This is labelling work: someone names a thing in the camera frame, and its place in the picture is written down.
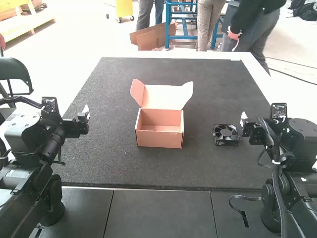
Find yellow cart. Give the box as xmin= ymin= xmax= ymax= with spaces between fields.
xmin=106 ymin=0 xmax=136 ymax=24

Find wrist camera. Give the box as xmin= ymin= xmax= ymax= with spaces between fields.
xmin=270 ymin=102 xmax=288 ymax=122
xmin=40 ymin=97 xmax=60 ymax=120

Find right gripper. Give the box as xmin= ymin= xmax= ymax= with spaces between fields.
xmin=240 ymin=111 xmax=268 ymax=146

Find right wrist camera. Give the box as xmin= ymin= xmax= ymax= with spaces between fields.
xmin=270 ymin=102 xmax=288 ymax=122

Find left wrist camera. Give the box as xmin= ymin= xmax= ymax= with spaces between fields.
xmin=40 ymin=97 xmax=60 ymax=120

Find dark base panel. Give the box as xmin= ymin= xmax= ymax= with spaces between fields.
xmin=27 ymin=186 xmax=115 ymax=238
xmin=210 ymin=191 xmax=282 ymax=238
xmin=103 ymin=189 xmax=219 ymax=238

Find person's legs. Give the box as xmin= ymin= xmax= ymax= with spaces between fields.
xmin=136 ymin=0 xmax=164 ymax=32
xmin=196 ymin=0 xmax=227 ymax=52

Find wooden platform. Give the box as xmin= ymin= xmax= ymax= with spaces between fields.
xmin=0 ymin=0 xmax=56 ymax=43

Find cardboard box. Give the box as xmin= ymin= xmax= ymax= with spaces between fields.
xmin=129 ymin=78 xmax=194 ymax=149

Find person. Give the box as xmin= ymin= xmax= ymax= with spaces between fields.
xmin=220 ymin=0 xmax=288 ymax=76

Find black square fan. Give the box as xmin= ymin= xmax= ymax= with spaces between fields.
xmin=211 ymin=123 xmax=242 ymax=147

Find blue metal frame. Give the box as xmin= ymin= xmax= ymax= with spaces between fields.
xmin=165 ymin=0 xmax=225 ymax=49

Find flat cardboard sheet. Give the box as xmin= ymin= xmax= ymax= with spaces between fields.
xmin=129 ymin=22 xmax=179 ymax=51

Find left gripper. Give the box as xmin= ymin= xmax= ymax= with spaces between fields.
xmin=62 ymin=104 xmax=90 ymax=139

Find black backpack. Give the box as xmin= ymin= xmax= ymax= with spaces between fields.
xmin=287 ymin=0 xmax=317 ymax=22

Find black mat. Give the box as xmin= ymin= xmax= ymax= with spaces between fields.
xmin=53 ymin=57 xmax=281 ymax=192

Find black chair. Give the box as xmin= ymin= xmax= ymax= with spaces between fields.
xmin=0 ymin=57 xmax=34 ymax=109

